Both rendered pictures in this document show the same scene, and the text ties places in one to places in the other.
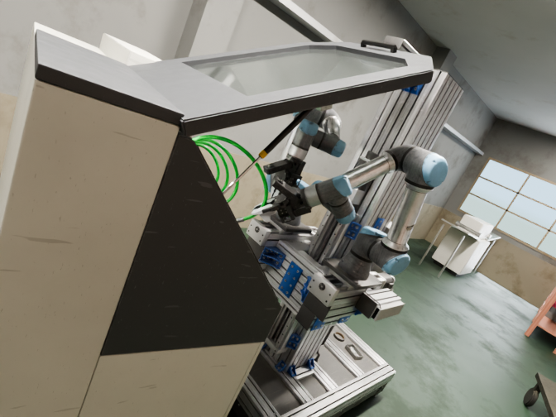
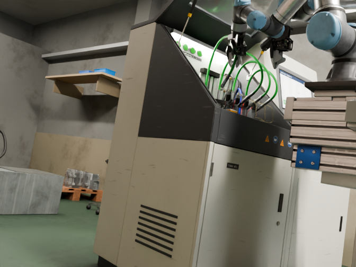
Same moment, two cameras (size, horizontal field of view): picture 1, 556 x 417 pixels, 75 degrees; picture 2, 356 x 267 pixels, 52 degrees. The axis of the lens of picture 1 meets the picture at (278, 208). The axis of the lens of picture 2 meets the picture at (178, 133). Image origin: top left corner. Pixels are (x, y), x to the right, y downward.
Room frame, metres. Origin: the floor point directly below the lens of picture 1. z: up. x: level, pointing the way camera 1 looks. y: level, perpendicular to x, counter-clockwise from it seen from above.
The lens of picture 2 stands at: (1.04, -1.79, 0.66)
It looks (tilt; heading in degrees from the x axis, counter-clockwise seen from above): 5 degrees up; 90
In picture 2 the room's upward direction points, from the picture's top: 9 degrees clockwise
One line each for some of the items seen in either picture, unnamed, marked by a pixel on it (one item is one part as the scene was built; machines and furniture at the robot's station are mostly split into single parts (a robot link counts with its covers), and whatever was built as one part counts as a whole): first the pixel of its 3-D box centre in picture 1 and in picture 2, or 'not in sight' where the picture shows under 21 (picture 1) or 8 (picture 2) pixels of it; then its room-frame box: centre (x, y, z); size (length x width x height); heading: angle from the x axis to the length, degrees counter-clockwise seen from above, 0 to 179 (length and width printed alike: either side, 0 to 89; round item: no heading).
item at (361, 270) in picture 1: (357, 261); (346, 76); (1.62, -0.45, 1.09); 0.15 x 0.15 x 0.10
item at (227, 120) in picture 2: not in sight; (257, 136); (1.43, 0.08, 0.87); 0.62 x 0.04 x 0.16; 40
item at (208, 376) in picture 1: (136, 358); (206, 219); (1.26, 0.28, 0.39); 0.70 x 0.58 x 0.79; 40
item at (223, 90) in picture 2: not in sight; (225, 90); (1.29, 0.61, 1.20); 0.13 x 0.03 x 0.31; 40
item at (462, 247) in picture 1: (463, 244); not in sight; (7.10, -3.65, 0.57); 2.41 x 0.61 x 1.13; 139
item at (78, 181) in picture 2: not in sight; (54, 180); (-0.66, 3.62, 0.19); 1.32 x 0.91 x 0.37; 139
